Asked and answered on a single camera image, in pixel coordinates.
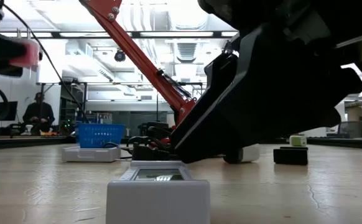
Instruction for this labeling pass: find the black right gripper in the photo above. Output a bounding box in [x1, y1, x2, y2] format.
[170, 0, 362, 164]

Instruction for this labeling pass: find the black case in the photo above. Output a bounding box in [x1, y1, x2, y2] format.
[273, 146, 309, 166]

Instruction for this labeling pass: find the white case with window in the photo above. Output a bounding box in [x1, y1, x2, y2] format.
[105, 160, 211, 224]

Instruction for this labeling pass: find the grey mesh office chair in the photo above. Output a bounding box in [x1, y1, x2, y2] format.
[338, 121, 362, 139]

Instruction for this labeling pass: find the black computer monitor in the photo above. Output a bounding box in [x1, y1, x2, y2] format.
[0, 101, 19, 122]

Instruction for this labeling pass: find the green and white charger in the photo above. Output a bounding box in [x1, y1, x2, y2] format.
[289, 134, 308, 147]

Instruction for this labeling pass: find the long ceiling light strip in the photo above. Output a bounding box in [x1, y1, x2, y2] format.
[0, 30, 238, 39]

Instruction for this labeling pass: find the person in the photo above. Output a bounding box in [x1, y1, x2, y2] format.
[22, 91, 56, 133]

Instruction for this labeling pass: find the background workbench with equipment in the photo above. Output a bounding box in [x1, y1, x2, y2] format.
[0, 123, 73, 139]

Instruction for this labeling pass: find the red desk lamp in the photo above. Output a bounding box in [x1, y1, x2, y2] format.
[78, 0, 198, 147]

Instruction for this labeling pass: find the black power adapter block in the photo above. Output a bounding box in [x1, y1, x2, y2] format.
[139, 121, 171, 138]

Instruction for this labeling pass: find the black storage rack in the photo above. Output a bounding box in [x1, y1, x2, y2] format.
[59, 83, 87, 130]

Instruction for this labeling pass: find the black ceiling spotlight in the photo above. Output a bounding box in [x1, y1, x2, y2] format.
[114, 49, 127, 63]

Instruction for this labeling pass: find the blue plastic basket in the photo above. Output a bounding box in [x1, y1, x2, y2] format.
[77, 123, 126, 149]

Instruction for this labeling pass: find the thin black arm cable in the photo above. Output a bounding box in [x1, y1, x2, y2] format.
[0, 2, 89, 123]

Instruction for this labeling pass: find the black lamp power cord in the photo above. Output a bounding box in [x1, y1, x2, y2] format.
[104, 126, 177, 162]

